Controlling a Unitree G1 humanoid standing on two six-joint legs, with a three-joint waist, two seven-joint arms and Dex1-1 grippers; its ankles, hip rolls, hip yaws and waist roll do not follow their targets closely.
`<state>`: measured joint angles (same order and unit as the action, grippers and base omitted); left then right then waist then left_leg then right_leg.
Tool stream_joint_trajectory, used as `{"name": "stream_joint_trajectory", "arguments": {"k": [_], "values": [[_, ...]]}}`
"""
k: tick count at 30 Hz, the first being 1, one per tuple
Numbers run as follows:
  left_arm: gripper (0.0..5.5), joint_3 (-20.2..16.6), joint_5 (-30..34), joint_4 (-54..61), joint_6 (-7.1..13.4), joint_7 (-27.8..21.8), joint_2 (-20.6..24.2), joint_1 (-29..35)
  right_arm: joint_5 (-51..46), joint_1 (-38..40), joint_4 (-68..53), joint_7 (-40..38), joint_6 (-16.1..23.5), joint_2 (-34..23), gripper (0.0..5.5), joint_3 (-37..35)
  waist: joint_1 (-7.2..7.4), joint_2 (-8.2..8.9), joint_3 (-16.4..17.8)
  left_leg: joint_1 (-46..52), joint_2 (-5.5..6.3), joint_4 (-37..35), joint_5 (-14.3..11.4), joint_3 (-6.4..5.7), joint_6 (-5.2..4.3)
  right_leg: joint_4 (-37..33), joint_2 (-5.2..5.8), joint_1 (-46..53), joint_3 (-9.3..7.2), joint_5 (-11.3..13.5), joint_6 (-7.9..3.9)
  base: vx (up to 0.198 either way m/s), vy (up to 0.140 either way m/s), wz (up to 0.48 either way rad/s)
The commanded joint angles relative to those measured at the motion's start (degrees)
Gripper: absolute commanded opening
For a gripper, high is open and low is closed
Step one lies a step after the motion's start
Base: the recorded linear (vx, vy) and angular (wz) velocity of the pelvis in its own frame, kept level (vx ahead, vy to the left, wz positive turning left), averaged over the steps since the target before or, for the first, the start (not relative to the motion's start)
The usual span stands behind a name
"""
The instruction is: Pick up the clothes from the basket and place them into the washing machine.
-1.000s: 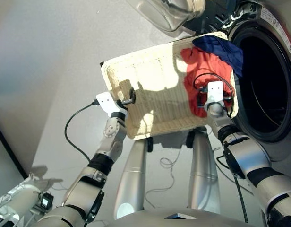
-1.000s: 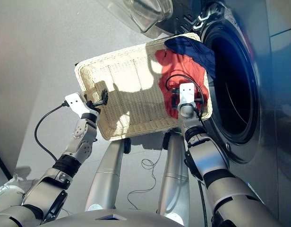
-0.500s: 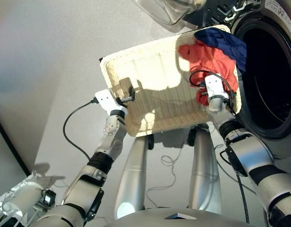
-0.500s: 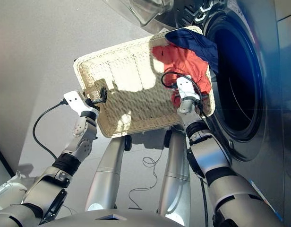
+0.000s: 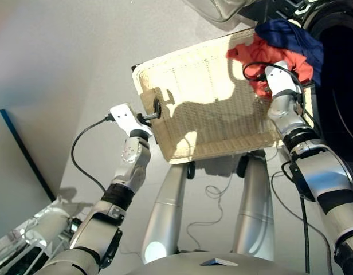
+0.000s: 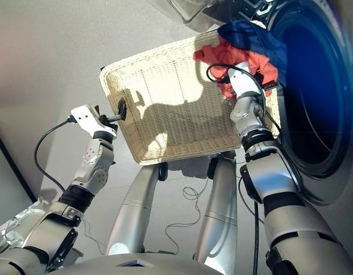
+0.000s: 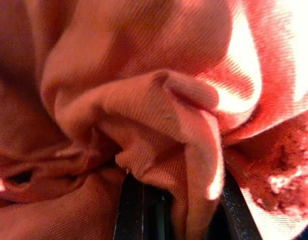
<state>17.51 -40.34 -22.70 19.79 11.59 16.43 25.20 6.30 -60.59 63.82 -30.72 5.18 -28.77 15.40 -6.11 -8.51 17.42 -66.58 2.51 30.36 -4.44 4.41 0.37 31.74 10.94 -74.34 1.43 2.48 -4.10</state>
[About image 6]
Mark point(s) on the metal door hinge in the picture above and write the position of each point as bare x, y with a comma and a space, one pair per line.
256, 7

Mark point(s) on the grey washing machine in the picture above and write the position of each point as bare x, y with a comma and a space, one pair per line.
322, 114

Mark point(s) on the robot silver torso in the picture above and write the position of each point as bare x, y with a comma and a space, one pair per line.
136, 265

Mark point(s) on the black-edged grey panel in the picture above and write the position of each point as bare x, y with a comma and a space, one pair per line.
10, 183

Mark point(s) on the pale woven basket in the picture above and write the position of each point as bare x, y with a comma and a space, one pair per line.
170, 114

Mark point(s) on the navy blue garment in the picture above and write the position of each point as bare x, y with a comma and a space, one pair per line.
251, 37

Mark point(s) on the basket trolley with black wheels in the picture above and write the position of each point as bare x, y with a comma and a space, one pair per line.
162, 172

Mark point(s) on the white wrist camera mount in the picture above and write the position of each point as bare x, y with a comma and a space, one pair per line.
84, 117
242, 80

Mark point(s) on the robot silver leg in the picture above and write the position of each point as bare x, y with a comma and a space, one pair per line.
130, 217
219, 217

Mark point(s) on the round washing machine door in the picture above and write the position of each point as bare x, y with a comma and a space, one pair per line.
193, 14

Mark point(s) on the red garment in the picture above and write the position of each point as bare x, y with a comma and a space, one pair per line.
222, 54

